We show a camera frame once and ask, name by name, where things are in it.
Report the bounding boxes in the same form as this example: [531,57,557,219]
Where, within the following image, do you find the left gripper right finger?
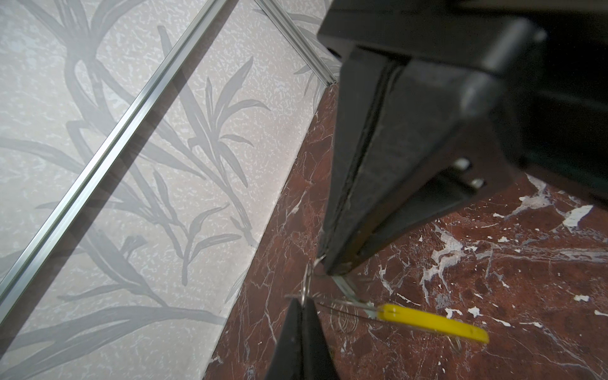
[302,298,340,380]

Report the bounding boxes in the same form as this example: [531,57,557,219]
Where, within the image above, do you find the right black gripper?
[318,1,607,276]

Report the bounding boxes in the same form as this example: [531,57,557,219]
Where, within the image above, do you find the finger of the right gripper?
[318,47,399,266]

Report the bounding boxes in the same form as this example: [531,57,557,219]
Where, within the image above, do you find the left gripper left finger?
[265,299,303,380]

